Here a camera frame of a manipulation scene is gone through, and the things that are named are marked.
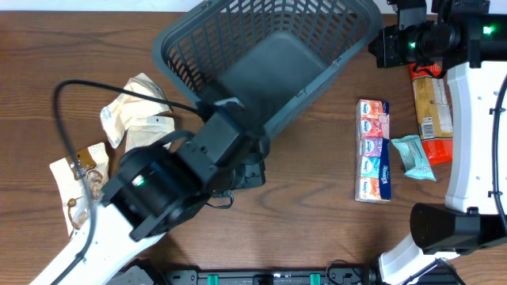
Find white brown Pancee snack bag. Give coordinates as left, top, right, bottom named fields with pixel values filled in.
left=49, top=142, right=109, bottom=239

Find beige crumpled snack pouch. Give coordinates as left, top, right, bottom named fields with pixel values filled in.
left=100, top=93, right=171, bottom=149

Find orange tan cracker package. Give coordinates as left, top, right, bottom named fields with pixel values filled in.
left=409, top=63, right=453, bottom=165

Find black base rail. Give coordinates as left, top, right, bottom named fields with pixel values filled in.
left=108, top=259, right=464, bottom=285

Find beige pouch with hang hole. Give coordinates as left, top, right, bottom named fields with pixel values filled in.
left=125, top=116, right=175, bottom=152

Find teal small snack packet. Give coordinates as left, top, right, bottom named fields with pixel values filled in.
left=391, top=135, right=436, bottom=181

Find grey plastic lattice basket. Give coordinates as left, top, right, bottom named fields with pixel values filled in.
left=152, top=0, right=382, bottom=137

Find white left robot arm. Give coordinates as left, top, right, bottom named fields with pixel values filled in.
left=33, top=101, right=269, bottom=284

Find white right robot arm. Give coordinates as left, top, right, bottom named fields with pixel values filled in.
left=361, top=0, right=506, bottom=284

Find Kleenex tissue multipack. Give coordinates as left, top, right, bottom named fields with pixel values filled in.
left=355, top=99, right=391, bottom=203

